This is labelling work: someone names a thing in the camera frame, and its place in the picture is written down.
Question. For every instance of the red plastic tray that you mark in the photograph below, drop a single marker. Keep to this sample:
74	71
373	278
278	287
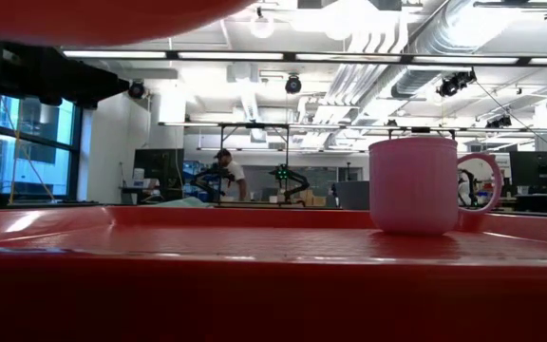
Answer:
273	294

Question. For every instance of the black ceiling camera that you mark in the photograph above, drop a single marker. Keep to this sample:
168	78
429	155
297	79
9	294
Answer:
293	84
454	83
137	89
498	122

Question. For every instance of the black overhead bar with lights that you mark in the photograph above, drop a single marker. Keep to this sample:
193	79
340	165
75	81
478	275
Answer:
302	57

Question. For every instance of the background robot arm, green light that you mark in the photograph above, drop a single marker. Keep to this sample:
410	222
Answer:
290	183

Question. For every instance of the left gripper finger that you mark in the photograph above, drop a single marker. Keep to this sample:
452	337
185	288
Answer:
98	88

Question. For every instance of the green cloth napkin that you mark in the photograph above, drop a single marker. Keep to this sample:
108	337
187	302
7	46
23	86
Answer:
181	202

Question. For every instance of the person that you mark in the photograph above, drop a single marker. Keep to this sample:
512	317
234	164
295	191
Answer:
233	173

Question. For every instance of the coral pink plate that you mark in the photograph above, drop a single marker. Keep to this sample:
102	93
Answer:
88	21

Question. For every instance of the window with black frame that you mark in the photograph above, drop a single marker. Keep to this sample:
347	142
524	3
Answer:
31	142

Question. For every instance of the pink ribbed mug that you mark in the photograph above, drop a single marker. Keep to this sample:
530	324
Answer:
411	190

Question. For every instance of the black monitor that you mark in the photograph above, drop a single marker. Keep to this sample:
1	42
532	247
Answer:
159	171
539	171

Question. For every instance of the round pendant lamp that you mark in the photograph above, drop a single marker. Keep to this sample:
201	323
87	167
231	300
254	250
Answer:
261	26

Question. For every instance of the black aluminium table frame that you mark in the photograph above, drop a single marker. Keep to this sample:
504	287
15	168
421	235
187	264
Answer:
41	204

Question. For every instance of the silver ventilation duct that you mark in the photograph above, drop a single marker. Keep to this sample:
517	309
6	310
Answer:
425	62

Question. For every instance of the black background robot arm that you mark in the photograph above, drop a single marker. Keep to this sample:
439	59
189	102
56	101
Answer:
207	179

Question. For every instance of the cardboard box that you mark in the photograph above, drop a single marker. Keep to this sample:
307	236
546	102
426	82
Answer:
314	199

